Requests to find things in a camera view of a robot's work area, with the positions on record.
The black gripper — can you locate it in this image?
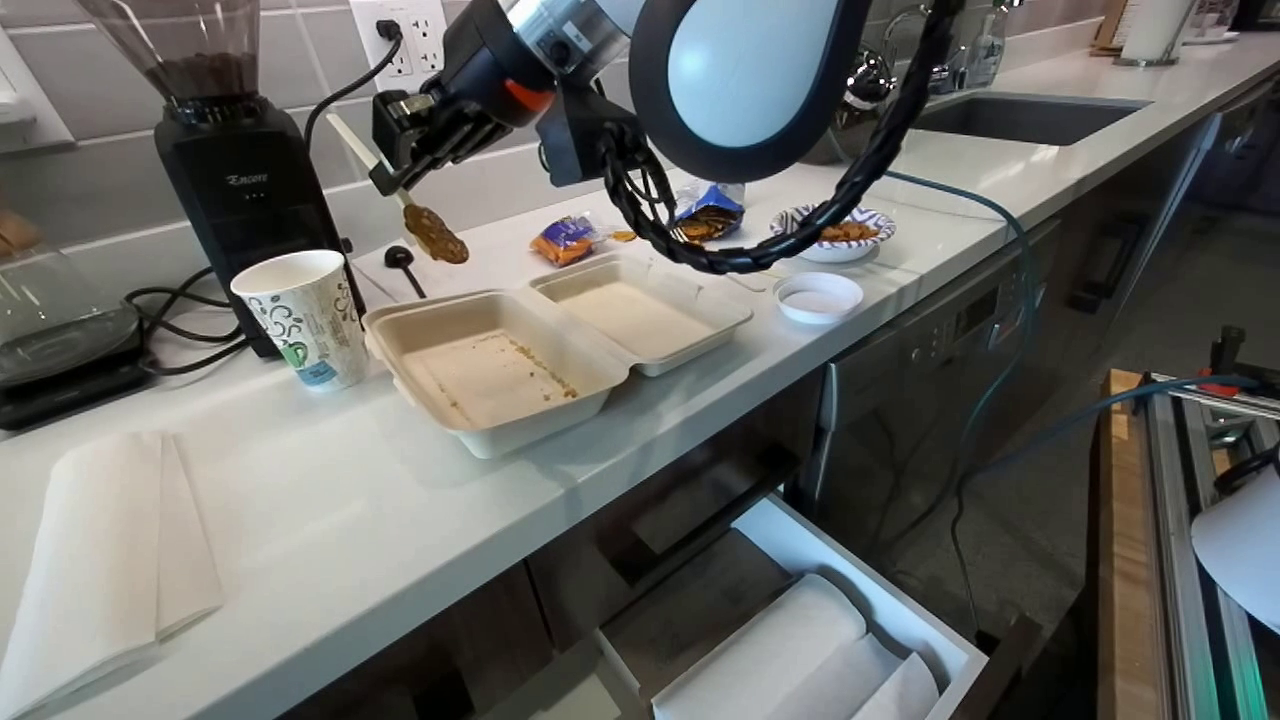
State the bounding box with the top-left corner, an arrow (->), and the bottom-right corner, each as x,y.
364,57 -> 532,195

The large brown cookie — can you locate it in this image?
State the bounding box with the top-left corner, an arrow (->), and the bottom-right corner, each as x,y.
398,195 -> 472,269

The beige clamshell food pack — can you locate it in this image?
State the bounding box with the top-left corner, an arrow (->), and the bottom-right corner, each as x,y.
361,246 -> 763,464

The small black scoop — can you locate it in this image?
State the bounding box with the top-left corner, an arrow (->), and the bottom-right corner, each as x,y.
380,241 -> 430,305

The black coffee grinder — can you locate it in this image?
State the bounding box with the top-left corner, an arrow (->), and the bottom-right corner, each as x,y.
75,0 -> 350,354

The orange snack packet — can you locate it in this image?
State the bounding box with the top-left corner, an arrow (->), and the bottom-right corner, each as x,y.
526,213 -> 600,273

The printed paper cup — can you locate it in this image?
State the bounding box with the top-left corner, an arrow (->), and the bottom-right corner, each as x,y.
227,246 -> 370,390

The blue snack bag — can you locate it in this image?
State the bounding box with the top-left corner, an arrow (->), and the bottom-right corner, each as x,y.
663,181 -> 750,251

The black kitchen scale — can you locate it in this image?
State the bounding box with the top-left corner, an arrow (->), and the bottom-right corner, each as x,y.
0,195 -> 155,431

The small patterned bowl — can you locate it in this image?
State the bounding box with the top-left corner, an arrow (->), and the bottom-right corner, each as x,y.
773,269 -> 868,331

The cookies heap in bowl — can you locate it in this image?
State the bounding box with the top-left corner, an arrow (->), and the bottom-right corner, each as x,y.
811,217 -> 885,246

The stainless steel kettle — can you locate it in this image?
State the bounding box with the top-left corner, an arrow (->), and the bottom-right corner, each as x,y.
840,52 -> 899,110

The folded white paper napkin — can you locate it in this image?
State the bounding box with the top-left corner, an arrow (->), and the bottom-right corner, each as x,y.
0,428 -> 227,720

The grey under-counter dishwasher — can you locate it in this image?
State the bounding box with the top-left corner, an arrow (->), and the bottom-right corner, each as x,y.
811,217 -> 1070,534

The chrome sink faucet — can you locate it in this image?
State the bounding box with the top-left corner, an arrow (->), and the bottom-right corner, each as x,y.
877,0 -> 1030,103

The large white paper towel roll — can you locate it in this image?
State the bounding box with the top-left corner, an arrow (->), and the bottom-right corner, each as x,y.
649,572 -> 873,720

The open white drawer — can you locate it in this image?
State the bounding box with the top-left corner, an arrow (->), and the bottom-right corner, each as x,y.
510,491 -> 997,720

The kitchen sink basin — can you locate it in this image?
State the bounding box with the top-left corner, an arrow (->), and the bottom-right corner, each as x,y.
892,87 -> 1151,148

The small white paper towel roll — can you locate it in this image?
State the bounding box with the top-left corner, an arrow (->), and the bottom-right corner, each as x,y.
796,633 -> 943,720

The upright paper towel roll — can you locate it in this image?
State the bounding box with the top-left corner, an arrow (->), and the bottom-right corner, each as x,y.
1117,0 -> 1204,67

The white round disc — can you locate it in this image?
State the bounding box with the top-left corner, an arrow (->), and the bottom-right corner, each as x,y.
1189,464 -> 1280,634

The black grinder power cable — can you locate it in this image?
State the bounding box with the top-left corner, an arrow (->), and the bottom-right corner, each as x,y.
301,15 -> 405,152

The white wall outlet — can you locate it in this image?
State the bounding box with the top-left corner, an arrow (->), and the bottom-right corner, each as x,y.
348,0 -> 450,93

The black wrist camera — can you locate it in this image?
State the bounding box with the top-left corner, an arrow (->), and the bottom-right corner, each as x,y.
532,77 -> 645,190

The black appliance cable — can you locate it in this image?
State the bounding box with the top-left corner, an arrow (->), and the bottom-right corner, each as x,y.
125,273 -> 255,380

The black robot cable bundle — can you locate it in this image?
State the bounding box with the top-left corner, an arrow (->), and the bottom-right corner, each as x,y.
592,0 -> 972,275

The blue cable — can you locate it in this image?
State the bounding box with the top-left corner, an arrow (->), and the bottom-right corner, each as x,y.
873,162 -> 1280,575

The wood and aluminium frame stand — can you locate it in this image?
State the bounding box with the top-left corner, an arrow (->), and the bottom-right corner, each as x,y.
1091,363 -> 1280,720

